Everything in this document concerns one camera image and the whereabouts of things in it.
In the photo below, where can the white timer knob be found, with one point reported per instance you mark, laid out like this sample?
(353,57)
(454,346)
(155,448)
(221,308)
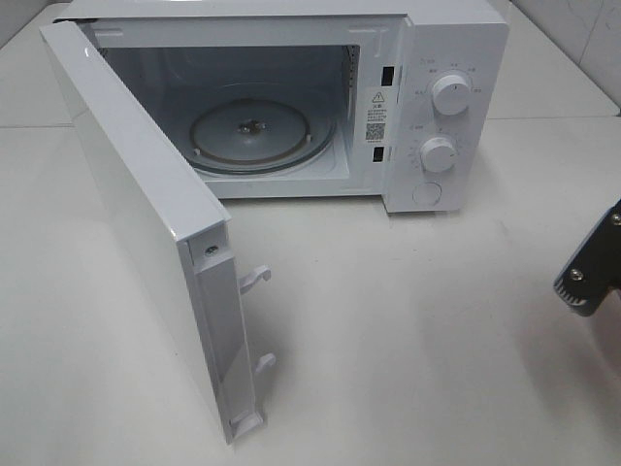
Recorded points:
(438,154)

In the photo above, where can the white microwave door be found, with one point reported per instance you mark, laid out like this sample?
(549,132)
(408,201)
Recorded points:
(170,224)

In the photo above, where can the glass microwave turntable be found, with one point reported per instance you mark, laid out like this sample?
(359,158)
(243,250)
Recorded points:
(255,136)

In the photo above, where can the upper white power knob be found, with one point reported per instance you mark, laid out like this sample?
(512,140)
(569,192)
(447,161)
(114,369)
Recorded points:
(451,93)

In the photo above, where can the white microwave oven body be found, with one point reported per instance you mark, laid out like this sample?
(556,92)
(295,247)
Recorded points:
(370,65)

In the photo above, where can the round white door button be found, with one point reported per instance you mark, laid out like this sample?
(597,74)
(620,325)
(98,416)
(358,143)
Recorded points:
(427,194)

